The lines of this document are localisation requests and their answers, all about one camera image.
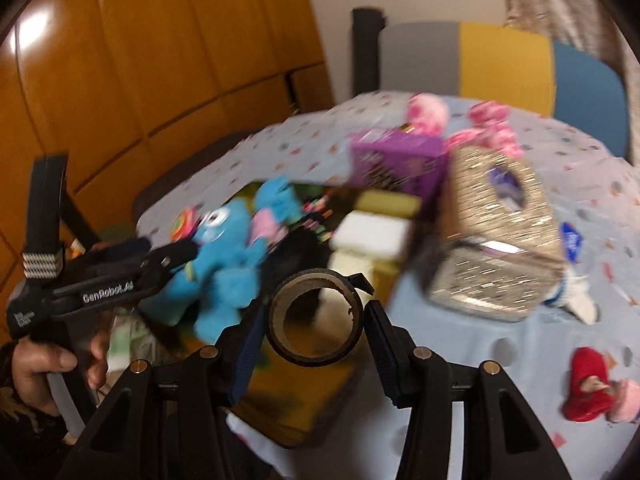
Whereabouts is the blue plush monster with lollipop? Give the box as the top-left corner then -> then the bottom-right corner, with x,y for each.
145,199 -> 273,343

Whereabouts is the gold metal tray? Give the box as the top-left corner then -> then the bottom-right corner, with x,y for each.
150,180 -> 436,448

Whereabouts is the brown tape roll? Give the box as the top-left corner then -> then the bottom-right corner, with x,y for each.
265,269 -> 363,367

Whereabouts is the purple cardboard box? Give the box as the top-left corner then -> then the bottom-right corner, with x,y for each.
349,129 -> 451,206

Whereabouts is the pink spotted plush toy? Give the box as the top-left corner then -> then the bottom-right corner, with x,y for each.
405,92 -> 523,161

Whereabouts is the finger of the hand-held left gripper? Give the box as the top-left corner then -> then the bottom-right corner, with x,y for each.
91,238 -> 152,263
134,240 -> 201,286

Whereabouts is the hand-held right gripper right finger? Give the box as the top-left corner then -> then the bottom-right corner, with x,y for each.
365,300 -> 573,480

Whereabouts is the person's left hand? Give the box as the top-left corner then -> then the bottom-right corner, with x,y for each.
11,309 -> 113,418

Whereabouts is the beige cloth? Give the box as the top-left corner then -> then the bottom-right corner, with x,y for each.
327,250 -> 386,291

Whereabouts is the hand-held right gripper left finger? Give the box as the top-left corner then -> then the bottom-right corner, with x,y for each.
57,305 -> 271,480

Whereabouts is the tricolour chair back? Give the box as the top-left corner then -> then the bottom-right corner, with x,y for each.
377,20 -> 630,161

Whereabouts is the wooden wardrobe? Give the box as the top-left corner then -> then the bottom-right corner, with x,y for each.
0,0 -> 336,346

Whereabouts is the white blue knitted sock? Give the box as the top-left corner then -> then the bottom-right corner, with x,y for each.
542,272 -> 601,326

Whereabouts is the small blue plush bear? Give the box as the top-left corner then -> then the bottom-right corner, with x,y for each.
250,176 -> 308,266

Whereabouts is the pink printed curtain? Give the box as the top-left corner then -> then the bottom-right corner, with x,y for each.
502,0 -> 640,91

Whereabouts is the red knitted doll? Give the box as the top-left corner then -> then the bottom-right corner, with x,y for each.
562,346 -> 617,423

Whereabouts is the small blue packet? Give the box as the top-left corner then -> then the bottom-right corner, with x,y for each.
557,220 -> 586,266

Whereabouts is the black-haired beaded doll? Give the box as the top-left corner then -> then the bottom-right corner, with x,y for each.
262,195 -> 341,321

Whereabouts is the silver embossed tissue box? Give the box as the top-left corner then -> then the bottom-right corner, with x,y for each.
425,145 -> 568,323

